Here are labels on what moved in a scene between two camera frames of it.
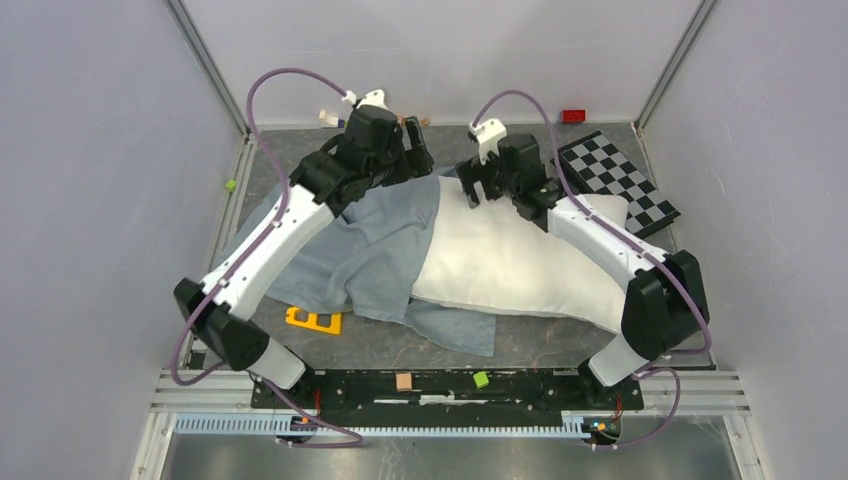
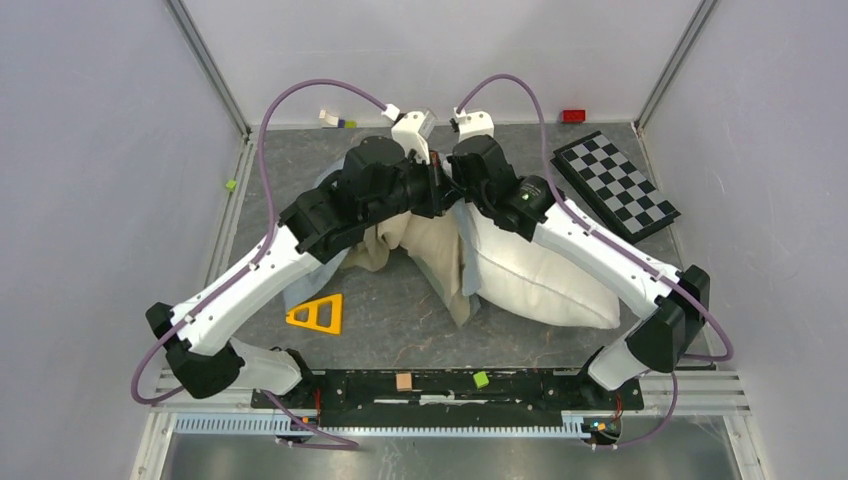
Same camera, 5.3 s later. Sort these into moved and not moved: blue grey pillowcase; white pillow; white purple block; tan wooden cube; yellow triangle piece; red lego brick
Moved: white pillow; blue grey pillowcase
Not moved: red lego brick; tan wooden cube; white purple block; yellow triangle piece
